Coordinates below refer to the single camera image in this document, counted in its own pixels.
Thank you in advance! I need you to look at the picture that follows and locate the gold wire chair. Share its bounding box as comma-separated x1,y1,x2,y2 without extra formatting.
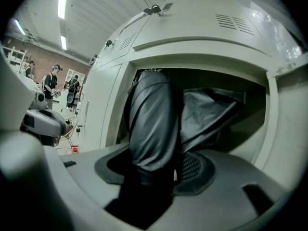
58,116,79,143

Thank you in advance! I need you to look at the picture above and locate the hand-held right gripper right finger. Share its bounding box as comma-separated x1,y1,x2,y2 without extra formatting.
154,150,294,231

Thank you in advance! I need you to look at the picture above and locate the clear plastic sheet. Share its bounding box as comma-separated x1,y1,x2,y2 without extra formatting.
250,2,304,64

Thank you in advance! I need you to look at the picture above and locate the white shelf unit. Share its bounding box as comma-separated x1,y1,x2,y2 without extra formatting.
1,45,27,75
63,68,86,91

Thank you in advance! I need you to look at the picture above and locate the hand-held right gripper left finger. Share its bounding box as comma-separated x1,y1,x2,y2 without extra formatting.
0,130,136,231

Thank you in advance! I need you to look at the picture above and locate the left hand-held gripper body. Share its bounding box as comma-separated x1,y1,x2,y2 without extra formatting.
20,90,67,146

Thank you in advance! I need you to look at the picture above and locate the gray metal locker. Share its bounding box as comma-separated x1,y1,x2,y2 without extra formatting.
78,0,308,192

